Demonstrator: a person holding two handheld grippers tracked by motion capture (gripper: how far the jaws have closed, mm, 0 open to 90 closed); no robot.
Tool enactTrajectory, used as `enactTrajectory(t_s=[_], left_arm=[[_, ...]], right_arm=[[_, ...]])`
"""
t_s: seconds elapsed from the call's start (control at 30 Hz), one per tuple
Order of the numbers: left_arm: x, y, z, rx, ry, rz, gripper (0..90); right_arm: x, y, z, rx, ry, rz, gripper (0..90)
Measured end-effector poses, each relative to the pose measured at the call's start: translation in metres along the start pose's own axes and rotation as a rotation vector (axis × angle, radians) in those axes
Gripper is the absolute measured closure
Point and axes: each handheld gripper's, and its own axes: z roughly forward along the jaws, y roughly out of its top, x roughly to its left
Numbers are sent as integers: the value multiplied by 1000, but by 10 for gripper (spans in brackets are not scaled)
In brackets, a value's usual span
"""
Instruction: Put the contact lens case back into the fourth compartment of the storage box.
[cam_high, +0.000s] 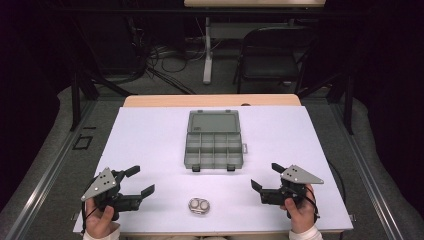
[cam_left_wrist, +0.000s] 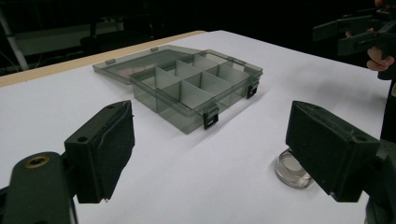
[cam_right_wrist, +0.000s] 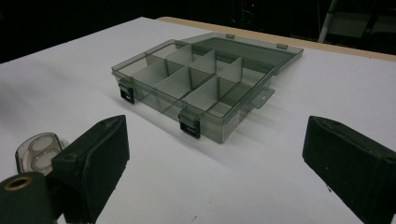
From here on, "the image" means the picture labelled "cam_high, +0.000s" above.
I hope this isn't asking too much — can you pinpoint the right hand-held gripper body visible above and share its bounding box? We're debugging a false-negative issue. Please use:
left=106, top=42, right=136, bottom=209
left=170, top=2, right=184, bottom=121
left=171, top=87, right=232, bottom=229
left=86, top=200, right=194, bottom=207
left=259, top=164, right=325, bottom=207

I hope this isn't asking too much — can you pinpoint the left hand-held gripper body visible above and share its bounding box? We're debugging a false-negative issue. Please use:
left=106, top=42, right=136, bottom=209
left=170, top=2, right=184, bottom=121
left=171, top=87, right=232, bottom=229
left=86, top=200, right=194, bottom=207
left=80, top=167, right=144, bottom=222

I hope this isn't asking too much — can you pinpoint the small clear twin-cup case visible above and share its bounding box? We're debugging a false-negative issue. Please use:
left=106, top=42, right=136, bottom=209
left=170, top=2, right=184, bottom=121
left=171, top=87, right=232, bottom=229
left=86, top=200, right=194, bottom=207
left=187, top=197, right=211, bottom=216

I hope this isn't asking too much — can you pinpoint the grey plastic compartment box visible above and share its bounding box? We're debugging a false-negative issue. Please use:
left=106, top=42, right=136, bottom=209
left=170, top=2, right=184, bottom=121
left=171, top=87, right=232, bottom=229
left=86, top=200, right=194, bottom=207
left=183, top=109, right=249, bottom=173

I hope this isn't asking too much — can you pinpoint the person's right hand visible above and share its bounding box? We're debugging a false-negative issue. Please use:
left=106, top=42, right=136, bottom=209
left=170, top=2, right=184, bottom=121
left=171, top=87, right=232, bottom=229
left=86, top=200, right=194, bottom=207
left=279, top=184, right=318, bottom=234

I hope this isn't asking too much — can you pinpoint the person's left hand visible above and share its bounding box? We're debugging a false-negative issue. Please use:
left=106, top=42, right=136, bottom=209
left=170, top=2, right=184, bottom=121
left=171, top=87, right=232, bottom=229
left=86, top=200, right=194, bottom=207
left=84, top=197, right=122, bottom=240

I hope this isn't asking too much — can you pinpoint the white table board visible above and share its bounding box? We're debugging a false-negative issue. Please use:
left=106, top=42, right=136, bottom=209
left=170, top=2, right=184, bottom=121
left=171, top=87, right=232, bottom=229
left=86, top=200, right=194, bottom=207
left=72, top=105, right=354, bottom=235

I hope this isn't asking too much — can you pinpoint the black metal stand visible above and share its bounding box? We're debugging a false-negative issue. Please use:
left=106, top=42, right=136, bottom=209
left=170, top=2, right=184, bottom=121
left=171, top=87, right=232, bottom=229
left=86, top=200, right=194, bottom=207
left=295, top=70, right=356, bottom=136
left=69, top=70, right=135, bottom=132

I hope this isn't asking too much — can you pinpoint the black folding chair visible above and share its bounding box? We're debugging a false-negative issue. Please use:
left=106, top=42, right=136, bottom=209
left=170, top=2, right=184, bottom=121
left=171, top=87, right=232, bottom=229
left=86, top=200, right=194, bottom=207
left=232, top=25, right=317, bottom=95

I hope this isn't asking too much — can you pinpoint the wooden desk with white leg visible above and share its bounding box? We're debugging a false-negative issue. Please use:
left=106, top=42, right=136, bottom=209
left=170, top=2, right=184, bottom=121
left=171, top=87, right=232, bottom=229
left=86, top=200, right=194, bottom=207
left=183, top=0, right=327, bottom=85

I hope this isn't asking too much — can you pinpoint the black cord of right gripper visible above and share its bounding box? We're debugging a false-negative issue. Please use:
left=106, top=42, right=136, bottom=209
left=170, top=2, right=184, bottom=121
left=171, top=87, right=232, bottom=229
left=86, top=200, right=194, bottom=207
left=303, top=184, right=321, bottom=222

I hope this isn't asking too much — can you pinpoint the black cord of gripper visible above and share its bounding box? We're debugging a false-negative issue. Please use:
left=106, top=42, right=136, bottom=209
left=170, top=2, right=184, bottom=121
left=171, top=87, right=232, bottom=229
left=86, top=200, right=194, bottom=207
left=303, top=184, right=321, bottom=222
left=80, top=199, right=101, bottom=236

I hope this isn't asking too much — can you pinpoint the black cord of left gripper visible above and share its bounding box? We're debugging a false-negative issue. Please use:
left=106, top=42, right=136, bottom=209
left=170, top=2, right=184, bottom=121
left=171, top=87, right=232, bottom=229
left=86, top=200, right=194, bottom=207
left=80, top=199, right=101, bottom=236

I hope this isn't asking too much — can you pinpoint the thin black cable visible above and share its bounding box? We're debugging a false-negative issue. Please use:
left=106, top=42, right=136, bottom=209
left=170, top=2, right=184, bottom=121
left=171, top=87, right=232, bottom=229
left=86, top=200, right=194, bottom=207
left=327, top=159, right=348, bottom=205

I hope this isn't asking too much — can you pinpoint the aluminium floor rail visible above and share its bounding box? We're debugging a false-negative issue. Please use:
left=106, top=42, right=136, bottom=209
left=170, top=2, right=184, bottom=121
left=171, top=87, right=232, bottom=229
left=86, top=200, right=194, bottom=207
left=4, top=99, right=98, bottom=240
left=328, top=102, right=406, bottom=240

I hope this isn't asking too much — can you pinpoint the bundle of floor cables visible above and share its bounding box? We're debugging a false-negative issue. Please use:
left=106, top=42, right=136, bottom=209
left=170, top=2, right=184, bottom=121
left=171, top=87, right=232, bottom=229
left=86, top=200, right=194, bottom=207
left=131, top=18, right=208, bottom=96

